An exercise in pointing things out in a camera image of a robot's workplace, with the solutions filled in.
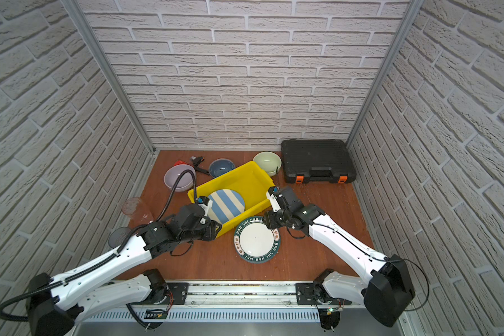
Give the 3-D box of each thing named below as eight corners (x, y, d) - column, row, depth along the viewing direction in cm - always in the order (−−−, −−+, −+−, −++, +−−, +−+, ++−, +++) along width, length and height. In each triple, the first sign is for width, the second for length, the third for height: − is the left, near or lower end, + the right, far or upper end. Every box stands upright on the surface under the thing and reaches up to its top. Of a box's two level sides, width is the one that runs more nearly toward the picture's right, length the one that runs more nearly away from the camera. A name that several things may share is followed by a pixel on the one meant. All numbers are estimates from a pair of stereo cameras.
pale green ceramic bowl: (272, 180, 108) (272, 173, 104) (254, 162, 116) (254, 155, 111) (286, 171, 113) (287, 164, 108) (267, 154, 120) (268, 147, 115)
